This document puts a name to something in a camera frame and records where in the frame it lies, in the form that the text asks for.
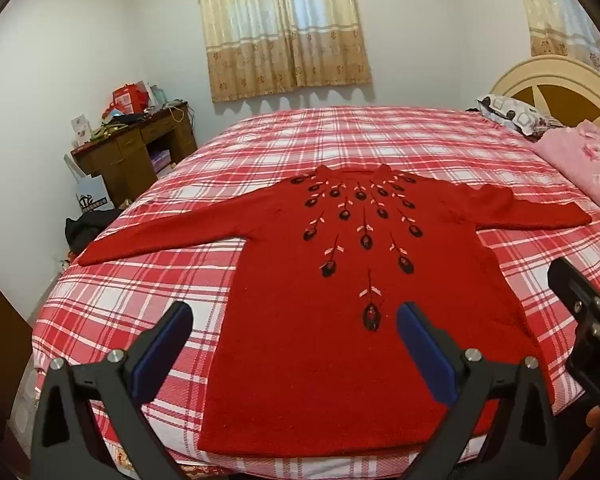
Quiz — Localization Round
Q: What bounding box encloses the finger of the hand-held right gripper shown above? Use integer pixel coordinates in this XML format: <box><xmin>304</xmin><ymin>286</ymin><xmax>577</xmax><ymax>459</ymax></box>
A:
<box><xmin>547</xmin><ymin>257</ymin><xmax>600</xmax><ymax>322</ymax></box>

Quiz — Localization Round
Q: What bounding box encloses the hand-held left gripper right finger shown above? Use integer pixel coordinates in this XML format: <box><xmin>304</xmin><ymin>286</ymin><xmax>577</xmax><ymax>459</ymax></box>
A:
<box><xmin>396</xmin><ymin>301</ymin><xmax>573</xmax><ymax>480</ymax></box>

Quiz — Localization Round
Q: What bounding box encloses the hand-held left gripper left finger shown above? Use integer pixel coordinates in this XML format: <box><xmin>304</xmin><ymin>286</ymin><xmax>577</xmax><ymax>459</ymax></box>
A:
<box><xmin>30</xmin><ymin>301</ymin><xmax>196</xmax><ymax>480</ymax></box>

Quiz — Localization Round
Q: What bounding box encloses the red knitted sweater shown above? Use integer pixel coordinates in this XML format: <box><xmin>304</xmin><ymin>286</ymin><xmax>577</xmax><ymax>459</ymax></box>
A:
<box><xmin>77</xmin><ymin>164</ymin><xmax>593</xmax><ymax>458</ymax></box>

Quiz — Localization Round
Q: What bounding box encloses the person's right hand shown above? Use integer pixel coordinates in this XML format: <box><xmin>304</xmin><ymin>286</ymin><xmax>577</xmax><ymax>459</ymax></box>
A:
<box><xmin>585</xmin><ymin>405</ymin><xmax>600</xmax><ymax>480</ymax></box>

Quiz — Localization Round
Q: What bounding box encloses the pink floral blanket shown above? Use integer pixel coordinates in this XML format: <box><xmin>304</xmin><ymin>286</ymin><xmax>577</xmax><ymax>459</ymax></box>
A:
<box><xmin>534</xmin><ymin>125</ymin><xmax>600</xmax><ymax>221</ymax></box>

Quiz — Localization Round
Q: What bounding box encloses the black cloth bundle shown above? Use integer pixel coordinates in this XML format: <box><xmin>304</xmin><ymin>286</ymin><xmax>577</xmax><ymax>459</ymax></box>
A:
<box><xmin>64</xmin><ymin>207</ymin><xmax>123</xmax><ymax>256</ymax></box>

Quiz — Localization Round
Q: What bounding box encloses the dark brown wooden furniture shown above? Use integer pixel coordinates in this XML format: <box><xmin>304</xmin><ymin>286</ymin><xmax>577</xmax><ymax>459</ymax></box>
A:
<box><xmin>0</xmin><ymin>260</ymin><xmax>33</xmax><ymax>441</ymax></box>

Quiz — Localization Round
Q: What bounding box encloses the white paper bag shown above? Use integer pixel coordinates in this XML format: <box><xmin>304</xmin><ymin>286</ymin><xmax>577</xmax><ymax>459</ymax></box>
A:
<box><xmin>64</xmin><ymin>154</ymin><xmax>115</xmax><ymax>211</ymax></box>

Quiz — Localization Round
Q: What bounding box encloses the black white patterned pillow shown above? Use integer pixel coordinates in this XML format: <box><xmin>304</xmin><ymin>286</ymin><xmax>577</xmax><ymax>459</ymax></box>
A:
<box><xmin>475</xmin><ymin>94</ymin><xmax>563</xmax><ymax>141</ymax></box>

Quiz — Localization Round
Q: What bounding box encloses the brown wooden desk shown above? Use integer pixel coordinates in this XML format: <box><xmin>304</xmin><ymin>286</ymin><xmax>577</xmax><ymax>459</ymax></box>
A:
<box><xmin>71</xmin><ymin>101</ymin><xmax>198</xmax><ymax>208</ymax></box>

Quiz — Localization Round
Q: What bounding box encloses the cream wooden headboard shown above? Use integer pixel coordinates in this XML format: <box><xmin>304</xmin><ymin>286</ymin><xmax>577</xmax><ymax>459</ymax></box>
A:
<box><xmin>490</xmin><ymin>55</ymin><xmax>600</xmax><ymax>146</ymax></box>

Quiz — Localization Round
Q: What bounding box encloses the small white box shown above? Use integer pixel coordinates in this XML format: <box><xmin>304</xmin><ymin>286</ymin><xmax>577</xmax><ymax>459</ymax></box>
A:
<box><xmin>70</xmin><ymin>115</ymin><xmax>92</xmax><ymax>148</ymax></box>

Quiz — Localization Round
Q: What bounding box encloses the red plaid bed sheet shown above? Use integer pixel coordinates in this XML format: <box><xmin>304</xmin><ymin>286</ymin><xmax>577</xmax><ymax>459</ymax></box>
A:
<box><xmin>30</xmin><ymin>106</ymin><xmax>600</xmax><ymax>480</ymax></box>

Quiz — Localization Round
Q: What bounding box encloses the red gift box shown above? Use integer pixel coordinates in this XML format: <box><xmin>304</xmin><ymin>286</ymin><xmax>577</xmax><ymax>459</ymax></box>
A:
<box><xmin>111</xmin><ymin>83</ymin><xmax>148</xmax><ymax>113</ymax></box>

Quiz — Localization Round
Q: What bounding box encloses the clear plastic bag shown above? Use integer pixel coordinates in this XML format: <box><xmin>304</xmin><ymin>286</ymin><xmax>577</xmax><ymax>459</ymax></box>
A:
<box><xmin>147</xmin><ymin>82</ymin><xmax>171</xmax><ymax>109</ymax></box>

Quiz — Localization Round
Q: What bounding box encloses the beige patterned curtain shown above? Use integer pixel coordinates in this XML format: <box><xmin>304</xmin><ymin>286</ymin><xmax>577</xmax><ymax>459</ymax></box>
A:
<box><xmin>196</xmin><ymin>0</ymin><xmax>372</xmax><ymax>104</ymax></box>
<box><xmin>512</xmin><ymin>0</ymin><xmax>600</xmax><ymax>86</ymax></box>

